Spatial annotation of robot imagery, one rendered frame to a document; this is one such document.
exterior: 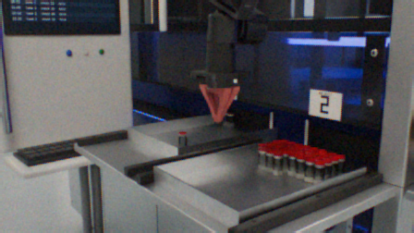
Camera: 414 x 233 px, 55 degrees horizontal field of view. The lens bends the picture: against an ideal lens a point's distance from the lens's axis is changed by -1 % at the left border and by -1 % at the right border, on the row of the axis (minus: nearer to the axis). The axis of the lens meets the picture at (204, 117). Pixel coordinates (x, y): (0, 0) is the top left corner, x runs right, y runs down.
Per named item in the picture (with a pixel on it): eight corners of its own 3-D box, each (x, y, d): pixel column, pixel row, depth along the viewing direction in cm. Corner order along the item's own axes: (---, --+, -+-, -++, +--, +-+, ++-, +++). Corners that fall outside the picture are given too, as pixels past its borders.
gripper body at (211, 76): (249, 81, 78) (252, 43, 77) (213, 85, 71) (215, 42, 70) (225, 78, 83) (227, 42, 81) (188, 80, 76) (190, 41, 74)
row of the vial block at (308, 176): (262, 161, 94) (263, 142, 93) (326, 184, 79) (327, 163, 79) (255, 163, 92) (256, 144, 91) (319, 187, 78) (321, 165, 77)
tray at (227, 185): (272, 153, 101) (272, 140, 100) (364, 183, 80) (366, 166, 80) (153, 182, 81) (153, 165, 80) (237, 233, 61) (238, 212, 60)
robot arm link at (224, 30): (201, 9, 74) (223, 9, 70) (227, 11, 79) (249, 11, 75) (200, 46, 76) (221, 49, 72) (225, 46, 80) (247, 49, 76)
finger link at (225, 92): (246, 122, 80) (249, 75, 78) (222, 127, 75) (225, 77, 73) (221, 116, 84) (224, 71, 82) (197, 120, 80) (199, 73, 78)
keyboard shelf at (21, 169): (118, 135, 158) (117, 128, 158) (159, 151, 138) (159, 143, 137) (-5, 158, 129) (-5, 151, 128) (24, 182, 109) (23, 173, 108)
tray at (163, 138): (219, 123, 134) (219, 112, 133) (277, 139, 114) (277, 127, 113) (127, 139, 114) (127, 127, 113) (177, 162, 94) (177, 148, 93)
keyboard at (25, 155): (126, 134, 149) (125, 128, 148) (146, 141, 138) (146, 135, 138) (12, 155, 123) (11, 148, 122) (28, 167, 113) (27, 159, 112)
